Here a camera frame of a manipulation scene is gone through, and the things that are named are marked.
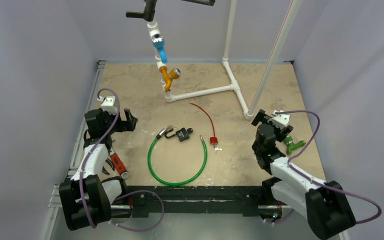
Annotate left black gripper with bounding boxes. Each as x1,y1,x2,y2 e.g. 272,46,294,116
99,108,136,135

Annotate green cable lock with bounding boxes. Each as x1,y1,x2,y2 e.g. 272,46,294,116
147,128,208,187

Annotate black padlock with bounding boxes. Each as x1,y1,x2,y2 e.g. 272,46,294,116
164,127,190,142

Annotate red cable lock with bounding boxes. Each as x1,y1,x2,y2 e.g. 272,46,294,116
189,102,219,149

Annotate small silver key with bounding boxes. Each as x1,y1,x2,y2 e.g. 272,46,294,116
213,145,222,154

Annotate silver key bunch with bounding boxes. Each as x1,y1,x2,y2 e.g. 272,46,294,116
166,125,178,131

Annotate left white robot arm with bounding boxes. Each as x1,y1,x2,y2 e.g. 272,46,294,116
58,108,138,231

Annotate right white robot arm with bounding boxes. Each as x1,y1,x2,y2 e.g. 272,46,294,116
251,109,357,240

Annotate black pliers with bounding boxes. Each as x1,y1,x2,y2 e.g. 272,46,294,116
102,158,116,176

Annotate orange tap valve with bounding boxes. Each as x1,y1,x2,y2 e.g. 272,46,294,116
159,66,182,92

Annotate white pole with red stripe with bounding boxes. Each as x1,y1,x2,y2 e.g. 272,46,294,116
244,0,303,120

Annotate blue tap valve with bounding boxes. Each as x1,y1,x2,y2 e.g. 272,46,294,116
150,33,168,64

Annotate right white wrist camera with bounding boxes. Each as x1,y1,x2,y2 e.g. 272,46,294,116
269,109,290,130

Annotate white PVC pipe frame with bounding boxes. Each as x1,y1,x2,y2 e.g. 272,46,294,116
147,0,249,116

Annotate red handled adjustable wrench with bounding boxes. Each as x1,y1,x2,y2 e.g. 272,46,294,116
109,148,129,180

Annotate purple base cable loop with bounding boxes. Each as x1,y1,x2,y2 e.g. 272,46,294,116
107,190,165,232

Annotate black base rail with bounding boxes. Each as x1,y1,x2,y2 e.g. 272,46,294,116
111,185,291,220

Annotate black crank handle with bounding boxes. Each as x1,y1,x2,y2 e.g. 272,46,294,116
125,0,216,22

